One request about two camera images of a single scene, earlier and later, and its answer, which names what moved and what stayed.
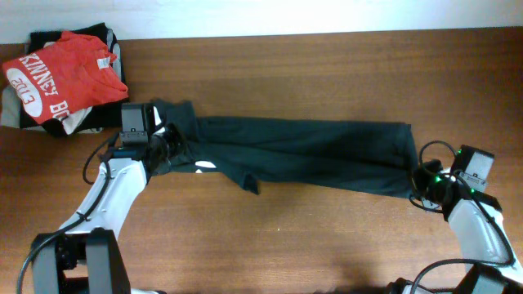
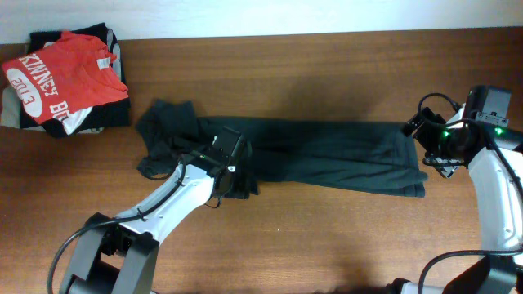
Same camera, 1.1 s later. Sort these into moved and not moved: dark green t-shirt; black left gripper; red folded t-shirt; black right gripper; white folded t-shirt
Moved: black right gripper; black left gripper
Not moved: white folded t-shirt; dark green t-shirt; red folded t-shirt
